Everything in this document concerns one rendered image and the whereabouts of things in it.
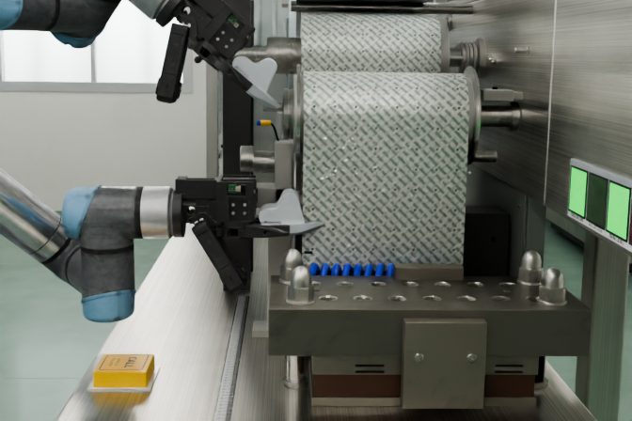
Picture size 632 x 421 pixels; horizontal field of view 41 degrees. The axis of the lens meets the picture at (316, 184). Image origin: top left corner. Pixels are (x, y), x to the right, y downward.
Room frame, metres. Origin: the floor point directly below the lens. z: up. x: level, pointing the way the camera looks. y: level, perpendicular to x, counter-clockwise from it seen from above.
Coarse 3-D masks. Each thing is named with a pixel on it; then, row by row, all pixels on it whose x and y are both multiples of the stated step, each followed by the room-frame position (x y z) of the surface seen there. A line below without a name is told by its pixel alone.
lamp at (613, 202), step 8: (616, 192) 0.85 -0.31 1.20; (624, 192) 0.83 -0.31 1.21; (608, 200) 0.87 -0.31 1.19; (616, 200) 0.85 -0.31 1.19; (624, 200) 0.83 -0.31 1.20; (608, 208) 0.87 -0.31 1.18; (616, 208) 0.85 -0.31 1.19; (624, 208) 0.83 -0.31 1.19; (608, 216) 0.87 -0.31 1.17; (616, 216) 0.85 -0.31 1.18; (624, 216) 0.83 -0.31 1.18; (608, 224) 0.87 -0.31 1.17; (616, 224) 0.85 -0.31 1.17; (624, 224) 0.83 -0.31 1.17; (616, 232) 0.85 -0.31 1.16; (624, 232) 0.82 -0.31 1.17
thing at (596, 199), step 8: (592, 176) 0.92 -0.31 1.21; (592, 184) 0.92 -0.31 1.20; (600, 184) 0.90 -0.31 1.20; (592, 192) 0.92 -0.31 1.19; (600, 192) 0.90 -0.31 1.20; (592, 200) 0.92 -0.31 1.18; (600, 200) 0.89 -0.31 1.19; (592, 208) 0.91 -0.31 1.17; (600, 208) 0.89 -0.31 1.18; (592, 216) 0.91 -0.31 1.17; (600, 216) 0.89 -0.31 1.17; (600, 224) 0.89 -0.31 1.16
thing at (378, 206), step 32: (320, 160) 1.19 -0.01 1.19; (352, 160) 1.19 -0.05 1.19; (384, 160) 1.20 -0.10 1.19; (416, 160) 1.20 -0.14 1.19; (448, 160) 1.20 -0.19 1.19; (320, 192) 1.19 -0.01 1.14; (352, 192) 1.19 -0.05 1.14; (384, 192) 1.20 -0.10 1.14; (416, 192) 1.20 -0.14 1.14; (448, 192) 1.20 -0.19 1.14; (352, 224) 1.19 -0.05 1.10; (384, 224) 1.20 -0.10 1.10; (416, 224) 1.20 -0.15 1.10; (448, 224) 1.20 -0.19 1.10; (320, 256) 1.19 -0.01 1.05; (352, 256) 1.19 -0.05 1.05; (384, 256) 1.20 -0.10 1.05; (416, 256) 1.20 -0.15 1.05; (448, 256) 1.20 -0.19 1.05
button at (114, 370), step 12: (108, 360) 1.09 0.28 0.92; (120, 360) 1.09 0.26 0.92; (132, 360) 1.09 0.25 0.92; (144, 360) 1.09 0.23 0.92; (96, 372) 1.05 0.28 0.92; (108, 372) 1.05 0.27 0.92; (120, 372) 1.05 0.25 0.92; (132, 372) 1.05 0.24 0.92; (144, 372) 1.05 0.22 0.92; (96, 384) 1.05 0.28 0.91; (108, 384) 1.05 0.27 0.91; (120, 384) 1.05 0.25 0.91; (132, 384) 1.05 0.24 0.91; (144, 384) 1.05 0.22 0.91
